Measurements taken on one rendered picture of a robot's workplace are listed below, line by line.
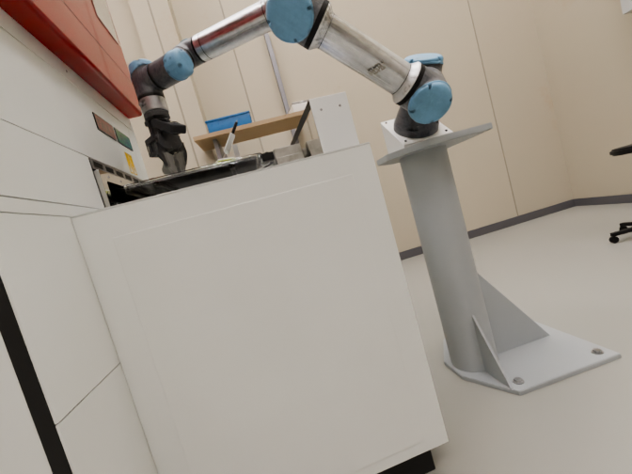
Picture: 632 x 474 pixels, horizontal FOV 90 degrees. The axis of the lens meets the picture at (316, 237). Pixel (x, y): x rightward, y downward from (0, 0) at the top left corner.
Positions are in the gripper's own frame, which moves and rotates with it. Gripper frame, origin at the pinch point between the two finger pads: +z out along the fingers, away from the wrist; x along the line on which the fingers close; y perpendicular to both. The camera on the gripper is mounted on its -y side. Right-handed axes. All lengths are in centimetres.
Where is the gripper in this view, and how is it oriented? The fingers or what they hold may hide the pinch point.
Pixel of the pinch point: (180, 177)
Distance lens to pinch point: 106.0
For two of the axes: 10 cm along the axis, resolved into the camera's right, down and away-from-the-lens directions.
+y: -7.6, 1.7, 6.3
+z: 2.7, 9.6, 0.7
